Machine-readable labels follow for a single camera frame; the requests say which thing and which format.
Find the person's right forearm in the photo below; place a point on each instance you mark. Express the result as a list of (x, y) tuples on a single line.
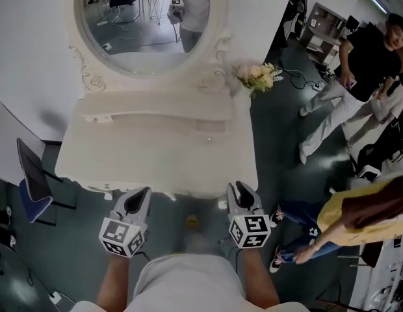
[(258, 281)]

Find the person's left forearm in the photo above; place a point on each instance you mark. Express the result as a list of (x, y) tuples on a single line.
[(113, 284)]

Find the oval white-framed mirror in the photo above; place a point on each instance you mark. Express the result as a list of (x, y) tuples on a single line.
[(139, 21)]

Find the white dressing table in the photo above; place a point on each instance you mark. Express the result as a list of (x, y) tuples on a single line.
[(149, 154)]

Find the cream flower bouquet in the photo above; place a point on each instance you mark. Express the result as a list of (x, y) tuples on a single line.
[(258, 76)]

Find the white and black device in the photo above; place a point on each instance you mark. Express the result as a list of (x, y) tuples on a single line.
[(369, 172)]

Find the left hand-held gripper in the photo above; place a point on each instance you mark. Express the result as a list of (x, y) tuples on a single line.
[(123, 232)]

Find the small white closed drawer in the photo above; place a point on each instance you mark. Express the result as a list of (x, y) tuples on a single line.
[(97, 119)]

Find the blue chair with black back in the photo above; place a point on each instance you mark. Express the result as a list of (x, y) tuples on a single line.
[(34, 187)]

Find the small white drawer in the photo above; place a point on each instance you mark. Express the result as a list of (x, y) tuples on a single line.
[(97, 119), (210, 127)]

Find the person's yellow shoe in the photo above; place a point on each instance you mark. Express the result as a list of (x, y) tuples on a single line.
[(191, 222)]

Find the white power strip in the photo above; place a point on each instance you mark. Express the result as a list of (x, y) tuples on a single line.
[(319, 86), (56, 297)]

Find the person's grey shirt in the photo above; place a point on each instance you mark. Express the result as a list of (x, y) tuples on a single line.
[(188, 284)]

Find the brown wooden shelf unit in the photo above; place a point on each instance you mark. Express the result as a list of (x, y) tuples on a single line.
[(325, 31)]

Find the person's legs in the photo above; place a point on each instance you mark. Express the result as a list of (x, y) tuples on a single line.
[(198, 242)]

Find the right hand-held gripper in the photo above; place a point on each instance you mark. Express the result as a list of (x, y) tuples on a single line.
[(250, 229)]

